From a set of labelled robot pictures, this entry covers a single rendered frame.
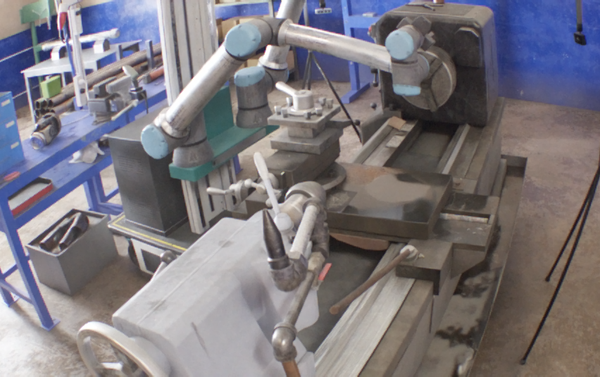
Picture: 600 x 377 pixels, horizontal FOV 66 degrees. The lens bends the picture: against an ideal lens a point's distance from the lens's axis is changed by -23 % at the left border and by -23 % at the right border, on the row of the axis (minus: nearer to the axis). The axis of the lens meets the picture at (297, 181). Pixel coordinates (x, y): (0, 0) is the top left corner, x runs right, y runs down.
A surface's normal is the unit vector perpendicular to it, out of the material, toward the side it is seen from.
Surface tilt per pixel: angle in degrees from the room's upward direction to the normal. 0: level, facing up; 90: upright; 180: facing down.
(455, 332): 0
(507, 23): 90
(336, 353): 48
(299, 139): 0
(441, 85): 90
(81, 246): 90
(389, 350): 0
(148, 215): 90
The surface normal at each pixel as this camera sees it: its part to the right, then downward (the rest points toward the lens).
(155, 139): -0.48, 0.47
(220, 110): 0.84, 0.15
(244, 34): -0.35, 0.35
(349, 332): 0.59, -0.52
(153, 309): -0.11, -0.90
